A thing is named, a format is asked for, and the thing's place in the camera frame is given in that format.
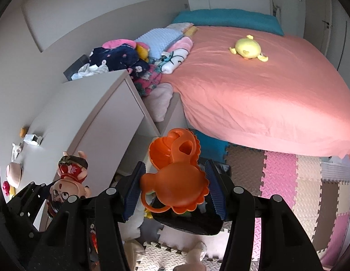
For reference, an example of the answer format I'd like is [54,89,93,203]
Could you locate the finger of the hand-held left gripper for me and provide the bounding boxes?
[6,182,55,260]

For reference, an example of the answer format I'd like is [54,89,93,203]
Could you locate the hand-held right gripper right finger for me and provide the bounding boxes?
[205,159,325,271]

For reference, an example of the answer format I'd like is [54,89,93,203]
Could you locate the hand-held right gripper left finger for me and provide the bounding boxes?
[27,161,147,271]

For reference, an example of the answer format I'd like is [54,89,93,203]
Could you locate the black bin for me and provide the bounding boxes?
[150,162,232,236]

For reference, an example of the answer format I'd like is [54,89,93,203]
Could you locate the orange plastic toy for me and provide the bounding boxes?
[140,128,211,215]

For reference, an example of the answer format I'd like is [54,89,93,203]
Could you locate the pig doll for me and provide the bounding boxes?
[47,151,93,218]

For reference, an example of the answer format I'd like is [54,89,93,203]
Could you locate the pink bowl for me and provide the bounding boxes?
[6,161,24,188]

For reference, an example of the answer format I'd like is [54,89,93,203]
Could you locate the teal foam mat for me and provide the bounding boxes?
[189,130,229,166]

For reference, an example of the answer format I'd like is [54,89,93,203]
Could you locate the small purple white toy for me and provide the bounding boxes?
[12,143,24,159]

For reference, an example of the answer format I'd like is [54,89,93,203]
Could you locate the small white box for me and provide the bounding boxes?
[23,133,43,146]

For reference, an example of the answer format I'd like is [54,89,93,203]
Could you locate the pastel foam puzzle mats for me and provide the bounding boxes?
[119,144,350,271]

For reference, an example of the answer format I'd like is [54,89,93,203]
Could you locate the beige plush toy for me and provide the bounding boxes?
[175,241,208,271]

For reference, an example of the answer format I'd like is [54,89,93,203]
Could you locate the white dresser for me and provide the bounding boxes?
[21,69,161,232]

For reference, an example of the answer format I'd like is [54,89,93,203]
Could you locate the pale pink fluffy blanket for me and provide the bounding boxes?
[142,83,174,122]

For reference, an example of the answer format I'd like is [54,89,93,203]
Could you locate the bed with pink sheet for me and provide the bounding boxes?
[161,25,350,159]

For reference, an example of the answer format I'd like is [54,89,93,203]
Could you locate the pink floral cloth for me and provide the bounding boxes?
[133,63,164,96]

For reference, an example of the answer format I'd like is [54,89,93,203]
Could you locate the grey ribbed cloth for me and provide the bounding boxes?
[320,158,350,182]

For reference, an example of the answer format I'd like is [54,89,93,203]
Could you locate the white crumpled cloth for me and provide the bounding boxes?
[71,63,109,80]

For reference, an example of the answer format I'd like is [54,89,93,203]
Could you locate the black box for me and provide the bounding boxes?
[63,55,91,82]

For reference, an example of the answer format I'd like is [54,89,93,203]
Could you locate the navy fleece blanket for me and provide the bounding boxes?
[89,44,150,77]

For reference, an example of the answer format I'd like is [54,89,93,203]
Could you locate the yellow orange plush toy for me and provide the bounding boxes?
[135,42,150,63]

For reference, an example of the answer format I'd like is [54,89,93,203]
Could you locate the yellow plush duck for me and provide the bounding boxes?
[229,35,268,63]

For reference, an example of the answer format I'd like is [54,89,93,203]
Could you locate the pink and white folded towel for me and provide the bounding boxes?
[161,37,194,74]

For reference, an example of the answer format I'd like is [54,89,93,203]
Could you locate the light blue dotted blanket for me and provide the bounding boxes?
[135,28,182,60]

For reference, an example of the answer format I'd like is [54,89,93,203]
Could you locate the pastel patterned quilt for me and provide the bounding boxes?
[165,23,198,37]

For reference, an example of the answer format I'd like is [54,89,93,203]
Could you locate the teal pillow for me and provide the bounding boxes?
[172,8,285,37]

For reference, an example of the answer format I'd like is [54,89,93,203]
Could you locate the white wardrobe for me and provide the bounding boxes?
[303,0,348,71]

